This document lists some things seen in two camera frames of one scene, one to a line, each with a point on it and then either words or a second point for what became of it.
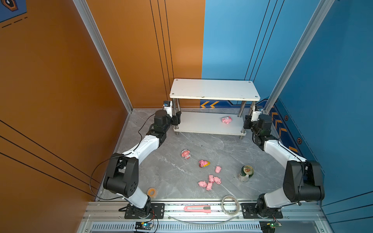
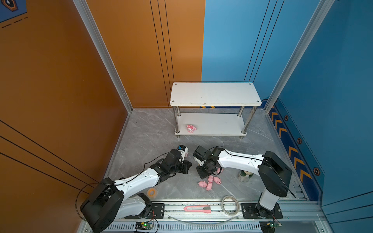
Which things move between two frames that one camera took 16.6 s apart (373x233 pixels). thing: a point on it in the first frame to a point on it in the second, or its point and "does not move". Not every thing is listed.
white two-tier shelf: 213,106 does not move
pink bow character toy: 227,119 to 191,128
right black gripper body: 252,126 to 204,170
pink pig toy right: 217,180 does not move
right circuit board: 269,226 does not move
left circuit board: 144,225 does not move
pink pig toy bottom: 209,186 does not move
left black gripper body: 174,120 to 180,167
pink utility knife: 199,208 does not move
